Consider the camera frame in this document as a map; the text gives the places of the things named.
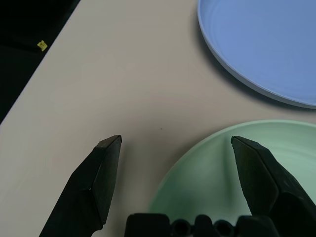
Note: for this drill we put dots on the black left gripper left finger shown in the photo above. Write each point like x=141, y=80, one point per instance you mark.
x=84, y=197

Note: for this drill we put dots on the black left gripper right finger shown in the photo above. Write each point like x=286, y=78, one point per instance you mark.
x=271, y=182

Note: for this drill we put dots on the green plate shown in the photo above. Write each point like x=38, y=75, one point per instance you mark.
x=205, y=177

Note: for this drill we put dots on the blue plate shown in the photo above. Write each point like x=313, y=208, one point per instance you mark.
x=259, y=44

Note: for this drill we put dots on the small yellow sticker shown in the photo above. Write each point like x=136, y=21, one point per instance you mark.
x=42, y=46

